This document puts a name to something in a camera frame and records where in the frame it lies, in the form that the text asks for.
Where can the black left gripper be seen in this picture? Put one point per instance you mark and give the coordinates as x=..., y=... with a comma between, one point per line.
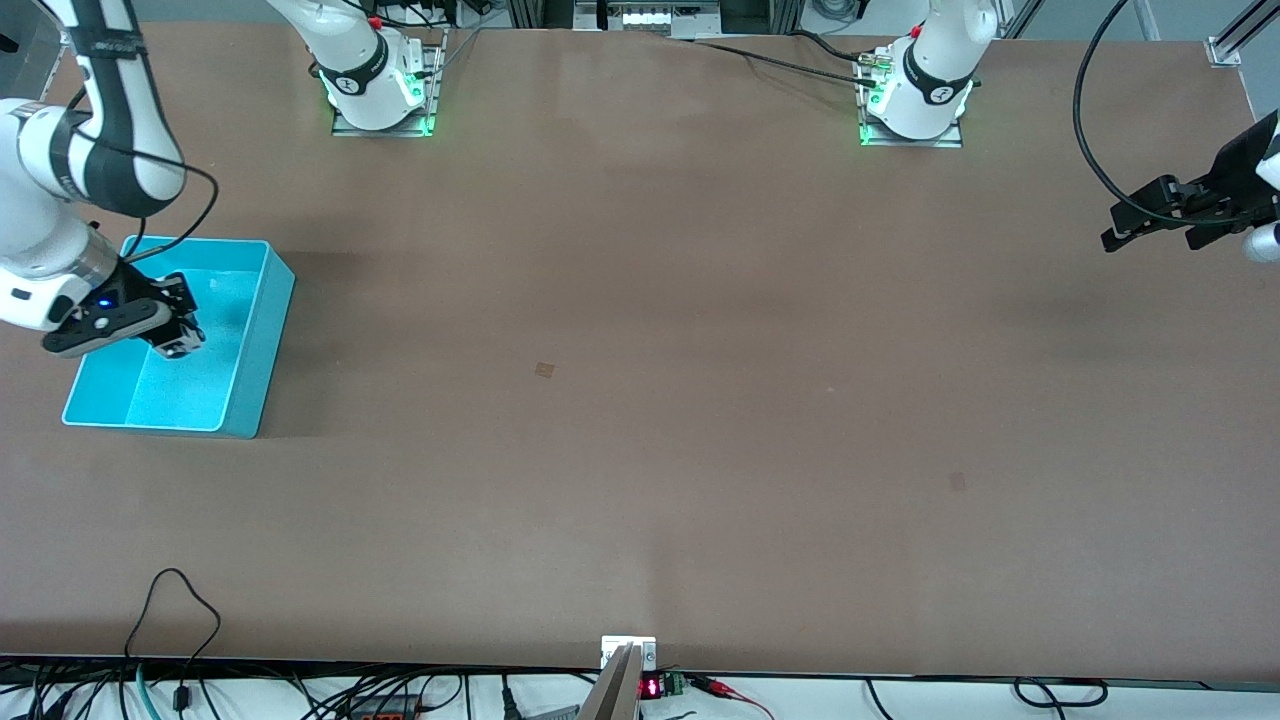
x=1236, y=168

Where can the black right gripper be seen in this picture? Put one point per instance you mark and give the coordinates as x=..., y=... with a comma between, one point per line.
x=143, y=291

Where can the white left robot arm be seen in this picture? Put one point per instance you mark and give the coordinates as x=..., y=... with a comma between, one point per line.
x=935, y=60

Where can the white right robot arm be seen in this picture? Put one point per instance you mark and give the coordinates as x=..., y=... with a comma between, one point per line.
x=40, y=230

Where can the turquoise plastic bin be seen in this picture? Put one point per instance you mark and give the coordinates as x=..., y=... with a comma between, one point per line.
x=225, y=340

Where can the black power strip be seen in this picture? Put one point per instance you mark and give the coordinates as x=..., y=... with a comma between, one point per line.
x=385, y=708

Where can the lit metal equipment rack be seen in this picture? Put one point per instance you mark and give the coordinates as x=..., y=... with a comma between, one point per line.
x=650, y=17

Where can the red digit display module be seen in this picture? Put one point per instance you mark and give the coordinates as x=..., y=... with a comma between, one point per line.
x=660, y=686

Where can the red black clip leads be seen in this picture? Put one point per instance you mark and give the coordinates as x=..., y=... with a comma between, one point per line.
x=725, y=688

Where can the aluminium frame profile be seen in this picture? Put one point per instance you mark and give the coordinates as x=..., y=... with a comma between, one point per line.
x=1228, y=45

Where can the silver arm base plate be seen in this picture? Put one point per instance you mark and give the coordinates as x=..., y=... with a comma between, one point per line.
x=950, y=140
x=425, y=100

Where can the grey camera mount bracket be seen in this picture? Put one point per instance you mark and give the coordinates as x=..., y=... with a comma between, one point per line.
x=625, y=655

